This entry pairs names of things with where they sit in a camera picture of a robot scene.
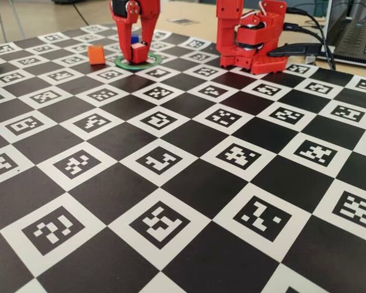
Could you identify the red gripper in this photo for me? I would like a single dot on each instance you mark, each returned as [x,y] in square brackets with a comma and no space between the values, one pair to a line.
[144,16]

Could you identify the blue cube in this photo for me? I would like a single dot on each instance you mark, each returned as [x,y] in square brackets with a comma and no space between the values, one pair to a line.
[134,39]

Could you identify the red cube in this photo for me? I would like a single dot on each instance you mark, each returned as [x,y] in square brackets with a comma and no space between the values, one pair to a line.
[138,55]

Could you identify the red robot arm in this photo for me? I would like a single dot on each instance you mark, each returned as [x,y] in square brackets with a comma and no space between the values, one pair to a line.
[228,30]

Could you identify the orange cube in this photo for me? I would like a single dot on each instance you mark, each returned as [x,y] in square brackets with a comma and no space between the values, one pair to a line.
[96,55]

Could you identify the black plastic clamp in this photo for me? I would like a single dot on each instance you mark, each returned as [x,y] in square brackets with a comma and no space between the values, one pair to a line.
[292,49]

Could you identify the black white marker board mat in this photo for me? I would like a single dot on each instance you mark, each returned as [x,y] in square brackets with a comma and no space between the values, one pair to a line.
[183,183]

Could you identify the dark laptop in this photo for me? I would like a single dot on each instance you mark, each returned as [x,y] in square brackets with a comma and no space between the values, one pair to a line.
[353,39]

